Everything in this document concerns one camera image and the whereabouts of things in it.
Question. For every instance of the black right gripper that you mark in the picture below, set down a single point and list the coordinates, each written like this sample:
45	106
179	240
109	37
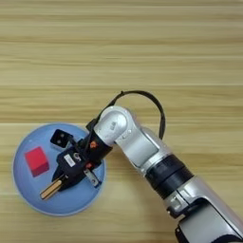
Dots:
96	148

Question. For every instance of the light blue round plate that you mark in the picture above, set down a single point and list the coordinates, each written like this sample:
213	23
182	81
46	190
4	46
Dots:
69	202

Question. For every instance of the black cube with white base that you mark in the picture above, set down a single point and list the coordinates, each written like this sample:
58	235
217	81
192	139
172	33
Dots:
60	137

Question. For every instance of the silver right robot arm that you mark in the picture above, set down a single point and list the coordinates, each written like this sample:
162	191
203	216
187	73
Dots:
152	152

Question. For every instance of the red cube block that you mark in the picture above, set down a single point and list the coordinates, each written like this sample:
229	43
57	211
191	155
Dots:
36	161

